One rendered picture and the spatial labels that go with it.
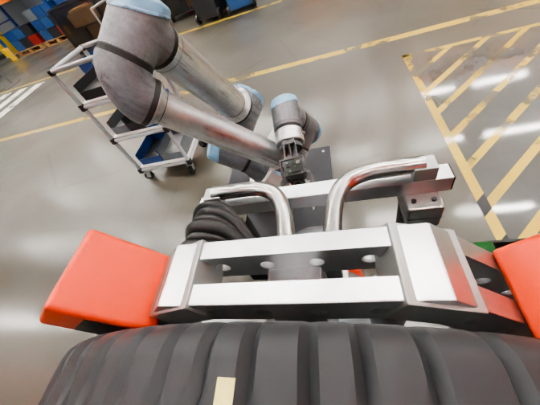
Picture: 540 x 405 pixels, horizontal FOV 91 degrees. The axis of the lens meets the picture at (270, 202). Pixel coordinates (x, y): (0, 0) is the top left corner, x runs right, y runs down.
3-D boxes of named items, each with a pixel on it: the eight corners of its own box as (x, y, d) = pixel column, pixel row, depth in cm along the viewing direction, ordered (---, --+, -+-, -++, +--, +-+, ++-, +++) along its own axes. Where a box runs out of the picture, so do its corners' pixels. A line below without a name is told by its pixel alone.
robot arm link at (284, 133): (277, 142, 89) (306, 135, 87) (280, 155, 88) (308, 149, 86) (271, 129, 81) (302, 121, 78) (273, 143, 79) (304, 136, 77)
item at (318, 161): (249, 191, 189) (234, 161, 167) (335, 180, 173) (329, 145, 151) (236, 270, 153) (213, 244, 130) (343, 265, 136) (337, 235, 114)
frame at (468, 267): (231, 377, 67) (19, 312, 26) (235, 348, 71) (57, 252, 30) (483, 392, 52) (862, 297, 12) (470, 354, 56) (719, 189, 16)
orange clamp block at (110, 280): (134, 342, 29) (35, 324, 24) (158, 273, 33) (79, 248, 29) (157, 333, 24) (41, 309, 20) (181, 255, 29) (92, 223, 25)
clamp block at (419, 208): (405, 229, 44) (408, 210, 40) (393, 188, 49) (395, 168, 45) (439, 226, 42) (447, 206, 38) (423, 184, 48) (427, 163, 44)
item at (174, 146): (145, 183, 233) (42, 73, 159) (161, 152, 259) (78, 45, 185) (199, 174, 219) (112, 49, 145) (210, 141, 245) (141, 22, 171)
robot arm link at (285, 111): (303, 99, 88) (286, 85, 81) (309, 132, 85) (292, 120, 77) (281, 112, 94) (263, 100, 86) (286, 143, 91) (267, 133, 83)
